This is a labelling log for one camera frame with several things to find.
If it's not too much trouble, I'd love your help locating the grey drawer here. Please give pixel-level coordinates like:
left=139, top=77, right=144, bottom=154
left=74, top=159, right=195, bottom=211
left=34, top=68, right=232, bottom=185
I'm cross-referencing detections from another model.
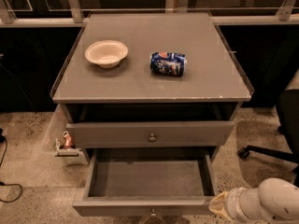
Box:
left=73, top=147, right=218, bottom=217
left=66, top=121, right=234, bottom=148

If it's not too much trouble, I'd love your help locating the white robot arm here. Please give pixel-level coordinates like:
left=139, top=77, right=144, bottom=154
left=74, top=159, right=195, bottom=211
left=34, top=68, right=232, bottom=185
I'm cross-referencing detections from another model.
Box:
left=208, top=178, right=299, bottom=224

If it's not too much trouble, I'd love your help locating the grey drawer cabinet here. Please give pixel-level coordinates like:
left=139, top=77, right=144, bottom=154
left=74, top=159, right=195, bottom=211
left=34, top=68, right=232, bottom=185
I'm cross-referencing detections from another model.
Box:
left=50, top=12, right=255, bottom=161

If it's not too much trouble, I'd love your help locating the black office chair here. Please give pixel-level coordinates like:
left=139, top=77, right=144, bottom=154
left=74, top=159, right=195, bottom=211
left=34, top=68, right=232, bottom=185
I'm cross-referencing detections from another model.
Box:
left=237, top=89, right=299, bottom=187

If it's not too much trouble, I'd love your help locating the crushed blue soda can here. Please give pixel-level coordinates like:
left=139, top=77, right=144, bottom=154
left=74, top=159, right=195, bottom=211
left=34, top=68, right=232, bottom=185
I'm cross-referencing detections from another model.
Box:
left=149, top=52, right=187, bottom=77

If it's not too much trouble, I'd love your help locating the orange bottle in bin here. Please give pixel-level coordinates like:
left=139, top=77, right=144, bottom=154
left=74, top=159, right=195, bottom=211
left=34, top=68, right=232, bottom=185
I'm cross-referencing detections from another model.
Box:
left=63, top=131, right=75, bottom=149

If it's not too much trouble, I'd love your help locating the clear plastic bin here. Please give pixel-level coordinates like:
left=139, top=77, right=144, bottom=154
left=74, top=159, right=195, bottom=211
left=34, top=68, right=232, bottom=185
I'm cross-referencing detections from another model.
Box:
left=42, top=105, right=89, bottom=165

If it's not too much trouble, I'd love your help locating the white paper bowl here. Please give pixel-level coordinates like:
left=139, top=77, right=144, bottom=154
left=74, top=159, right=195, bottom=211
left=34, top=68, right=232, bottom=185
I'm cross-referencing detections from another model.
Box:
left=85, top=40, right=128, bottom=68

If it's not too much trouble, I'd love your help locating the metal window railing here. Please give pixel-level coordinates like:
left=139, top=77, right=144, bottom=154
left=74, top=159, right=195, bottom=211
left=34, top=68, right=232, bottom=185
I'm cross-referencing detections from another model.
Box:
left=0, top=0, right=299, bottom=27

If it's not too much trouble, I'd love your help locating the black floor cable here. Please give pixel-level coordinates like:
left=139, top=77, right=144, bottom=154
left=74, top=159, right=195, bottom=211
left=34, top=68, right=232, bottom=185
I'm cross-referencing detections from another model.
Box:
left=0, top=128, right=23, bottom=203

